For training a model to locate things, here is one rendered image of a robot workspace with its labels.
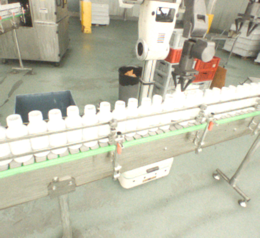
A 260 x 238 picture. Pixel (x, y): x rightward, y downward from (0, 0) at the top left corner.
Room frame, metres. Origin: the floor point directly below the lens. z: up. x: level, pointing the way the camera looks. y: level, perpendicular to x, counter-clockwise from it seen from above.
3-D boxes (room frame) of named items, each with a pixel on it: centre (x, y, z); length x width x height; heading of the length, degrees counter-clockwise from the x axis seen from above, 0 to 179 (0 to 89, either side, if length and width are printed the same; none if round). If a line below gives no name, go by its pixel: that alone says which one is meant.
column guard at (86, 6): (8.11, 2.18, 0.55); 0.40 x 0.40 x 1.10; 29
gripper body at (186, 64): (0.76, -0.21, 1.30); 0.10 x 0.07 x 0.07; 29
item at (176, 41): (3.24, -0.69, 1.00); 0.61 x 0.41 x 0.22; 126
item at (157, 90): (3.24, -0.69, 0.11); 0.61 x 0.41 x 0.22; 125
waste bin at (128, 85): (2.45, -0.01, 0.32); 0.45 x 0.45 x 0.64
